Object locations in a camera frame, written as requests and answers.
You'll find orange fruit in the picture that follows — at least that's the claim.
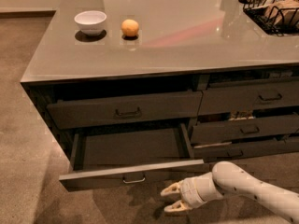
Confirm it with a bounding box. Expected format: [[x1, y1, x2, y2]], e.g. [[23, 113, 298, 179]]
[[121, 20, 139, 37]]

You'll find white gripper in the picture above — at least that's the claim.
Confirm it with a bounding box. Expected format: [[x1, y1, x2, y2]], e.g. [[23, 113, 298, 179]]
[[161, 172, 223, 213]]

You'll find black wire basket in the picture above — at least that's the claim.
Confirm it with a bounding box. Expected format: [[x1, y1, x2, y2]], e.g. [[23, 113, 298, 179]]
[[239, 0, 299, 35]]

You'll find grey counter cabinet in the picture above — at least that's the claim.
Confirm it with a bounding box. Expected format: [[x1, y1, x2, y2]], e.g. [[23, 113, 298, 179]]
[[20, 0, 299, 179]]

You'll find grey drawer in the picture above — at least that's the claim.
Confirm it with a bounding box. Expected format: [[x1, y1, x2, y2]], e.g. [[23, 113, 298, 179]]
[[47, 91, 202, 129], [198, 80, 299, 115], [59, 124, 204, 191], [193, 136, 299, 162], [191, 114, 299, 144]]

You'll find white ceramic bowl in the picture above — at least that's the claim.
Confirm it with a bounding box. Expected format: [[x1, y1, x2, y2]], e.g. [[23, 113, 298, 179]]
[[74, 10, 107, 36]]

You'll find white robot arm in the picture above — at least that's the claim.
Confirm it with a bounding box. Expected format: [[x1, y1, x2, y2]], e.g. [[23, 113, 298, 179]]
[[161, 161, 299, 224]]

